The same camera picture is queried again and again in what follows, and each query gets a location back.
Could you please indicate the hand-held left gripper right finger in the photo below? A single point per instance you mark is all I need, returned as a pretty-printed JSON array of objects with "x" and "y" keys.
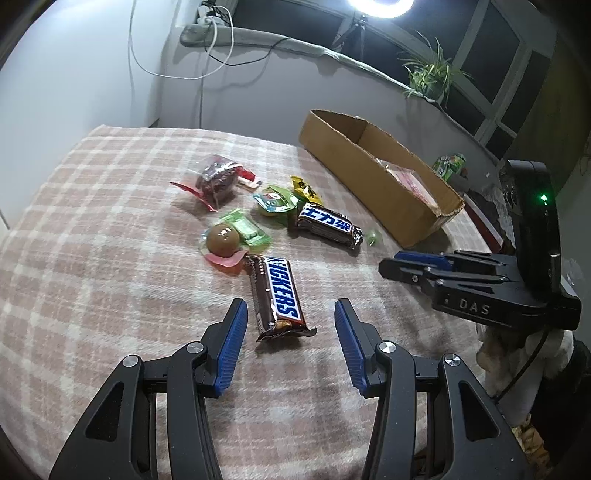
[{"x": 351, "y": 350}]

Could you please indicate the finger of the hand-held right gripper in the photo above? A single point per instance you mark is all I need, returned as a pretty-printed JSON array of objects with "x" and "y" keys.
[
  {"x": 401, "y": 272},
  {"x": 422, "y": 258}
]

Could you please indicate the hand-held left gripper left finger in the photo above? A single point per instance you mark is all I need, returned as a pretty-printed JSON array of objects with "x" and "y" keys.
[{"x": 231, "y": 350}]

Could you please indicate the brown chocolate bar blue lettering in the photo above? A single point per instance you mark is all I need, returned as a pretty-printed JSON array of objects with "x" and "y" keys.
[{"x": 277, "y": 295}]

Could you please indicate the brown chocolate bar white-blue label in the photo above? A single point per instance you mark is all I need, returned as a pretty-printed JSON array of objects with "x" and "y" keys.
[{"x": 328, "y": 224}]

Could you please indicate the dark snack bag red trim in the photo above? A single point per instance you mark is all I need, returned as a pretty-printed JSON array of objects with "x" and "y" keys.
[{"x": 217, "y": 177}]

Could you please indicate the small green wrapped candy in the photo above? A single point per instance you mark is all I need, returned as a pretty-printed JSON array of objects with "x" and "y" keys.
[{"x": 373, "y": 237}]

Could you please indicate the red cardboard box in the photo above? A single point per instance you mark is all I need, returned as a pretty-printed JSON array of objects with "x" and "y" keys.
[{"x": 480, "y": 217}]

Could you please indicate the bagged sandwich bread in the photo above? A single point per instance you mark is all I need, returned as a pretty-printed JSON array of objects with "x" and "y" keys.
[{"x": 411, "y": 182}]

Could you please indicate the green snack packet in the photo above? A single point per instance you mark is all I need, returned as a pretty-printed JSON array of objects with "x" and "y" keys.
[{"x": 448, "y": 166}]

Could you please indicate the brown ball candy pink wrapper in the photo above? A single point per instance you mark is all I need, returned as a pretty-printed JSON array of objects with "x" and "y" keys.
[{"x": 222, "y": 240}]

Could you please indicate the green candy packet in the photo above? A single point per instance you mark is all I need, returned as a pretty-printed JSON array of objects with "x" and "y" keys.
[{"x": 247, "y": 228}]

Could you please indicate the yellow snack packet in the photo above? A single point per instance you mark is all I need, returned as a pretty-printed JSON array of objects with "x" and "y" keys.
[{"x": 304, "y": 189}]

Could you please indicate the green jelly cup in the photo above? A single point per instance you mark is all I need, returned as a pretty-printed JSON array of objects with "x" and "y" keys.
[{"x": 274, "y": 205}]

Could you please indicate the window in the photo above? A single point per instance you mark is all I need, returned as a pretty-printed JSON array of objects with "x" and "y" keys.
[{"x": 485, "y": 55}]

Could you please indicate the potted spider plant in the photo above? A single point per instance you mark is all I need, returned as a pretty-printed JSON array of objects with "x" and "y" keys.
[{"x": 431, "y": 74}]

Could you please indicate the black tripod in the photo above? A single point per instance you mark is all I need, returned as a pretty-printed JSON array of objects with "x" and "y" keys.
[{"x": 358, "y": 27}]

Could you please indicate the grey windowsill cloth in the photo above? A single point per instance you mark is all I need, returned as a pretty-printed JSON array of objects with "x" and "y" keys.
[{"x": 258, "y": 37}]

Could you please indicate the white power strip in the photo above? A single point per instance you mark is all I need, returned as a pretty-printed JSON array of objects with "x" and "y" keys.
[{"x": 210, "y": 14}]

